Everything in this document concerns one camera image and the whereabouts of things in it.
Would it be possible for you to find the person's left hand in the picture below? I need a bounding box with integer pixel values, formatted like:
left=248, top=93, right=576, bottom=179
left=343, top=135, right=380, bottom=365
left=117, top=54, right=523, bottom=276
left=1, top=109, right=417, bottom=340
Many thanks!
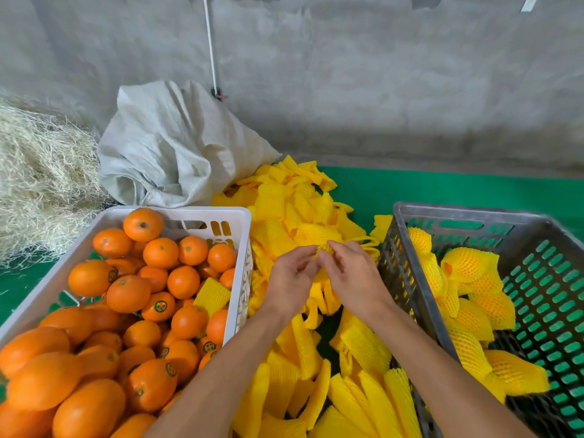
left=261, top=245, right=321, bottom=316

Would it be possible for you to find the person's right hand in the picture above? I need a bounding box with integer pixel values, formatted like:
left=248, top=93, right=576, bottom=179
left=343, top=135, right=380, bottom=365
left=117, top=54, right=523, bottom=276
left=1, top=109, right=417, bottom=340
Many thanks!
left=318, top=240, right=394, bottom=321

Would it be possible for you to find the yellow foam fruit net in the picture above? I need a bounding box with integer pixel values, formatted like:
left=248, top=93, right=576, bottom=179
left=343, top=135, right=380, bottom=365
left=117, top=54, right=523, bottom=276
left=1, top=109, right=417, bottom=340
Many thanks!
left=369, top=214, right=394, bottom=243
left=193, top=277, right=232, bottom=318
left=312, top=243, right=337, bottom=284

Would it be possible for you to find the person's right forearm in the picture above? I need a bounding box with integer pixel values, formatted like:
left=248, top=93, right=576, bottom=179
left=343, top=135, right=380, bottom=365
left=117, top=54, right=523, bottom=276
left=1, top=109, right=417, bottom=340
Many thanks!
left=363, top=300, right=540, bottom=438

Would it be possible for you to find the person's left forearm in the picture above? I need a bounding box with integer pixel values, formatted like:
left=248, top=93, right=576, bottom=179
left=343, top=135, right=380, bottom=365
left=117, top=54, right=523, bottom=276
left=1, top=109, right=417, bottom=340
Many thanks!
left=145, top=306, right=299, bottom=438

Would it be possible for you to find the pile of yellow foam nets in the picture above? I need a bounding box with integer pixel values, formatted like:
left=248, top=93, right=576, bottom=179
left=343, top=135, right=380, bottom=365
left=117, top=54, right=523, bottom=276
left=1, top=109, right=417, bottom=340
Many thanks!
left=211, top=155, right=423, bottom=438

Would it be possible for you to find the white plastic crate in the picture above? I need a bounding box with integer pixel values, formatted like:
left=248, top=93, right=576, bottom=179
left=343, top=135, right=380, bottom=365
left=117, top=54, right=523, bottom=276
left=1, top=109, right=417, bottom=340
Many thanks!
left=0, top=205, right=254, bottom=351

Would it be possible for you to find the green mat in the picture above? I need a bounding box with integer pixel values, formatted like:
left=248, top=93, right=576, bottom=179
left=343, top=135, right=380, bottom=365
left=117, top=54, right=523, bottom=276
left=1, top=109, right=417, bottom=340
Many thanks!
left=0, top=166, right=584, bottom=324

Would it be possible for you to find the grey plastic crate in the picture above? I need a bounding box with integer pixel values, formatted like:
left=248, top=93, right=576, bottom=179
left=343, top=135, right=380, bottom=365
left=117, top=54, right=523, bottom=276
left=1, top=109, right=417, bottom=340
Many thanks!
left=379, top=202, right=584, bottom=438

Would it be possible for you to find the heap of net-wrapped oranges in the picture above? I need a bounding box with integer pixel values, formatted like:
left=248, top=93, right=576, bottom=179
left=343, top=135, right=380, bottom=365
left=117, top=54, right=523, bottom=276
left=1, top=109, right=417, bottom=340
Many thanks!
left=407, top=227, right=551, bottom=405

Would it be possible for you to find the white woven sack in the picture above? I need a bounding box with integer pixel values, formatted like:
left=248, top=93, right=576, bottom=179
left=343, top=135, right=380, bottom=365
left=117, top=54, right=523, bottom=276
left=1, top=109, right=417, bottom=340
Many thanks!
left=97, top=79, right=282, bottom=209

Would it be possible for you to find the thin white pole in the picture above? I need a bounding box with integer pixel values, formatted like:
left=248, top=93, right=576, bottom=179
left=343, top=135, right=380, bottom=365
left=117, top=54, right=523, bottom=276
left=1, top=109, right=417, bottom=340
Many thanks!
left=203, top=0, right=227, bottom=102

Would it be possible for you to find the pile of pale straw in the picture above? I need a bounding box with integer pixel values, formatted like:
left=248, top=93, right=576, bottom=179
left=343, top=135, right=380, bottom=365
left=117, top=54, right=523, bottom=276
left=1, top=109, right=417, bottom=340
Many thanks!
left=0, top=96, right=111, bottom=270

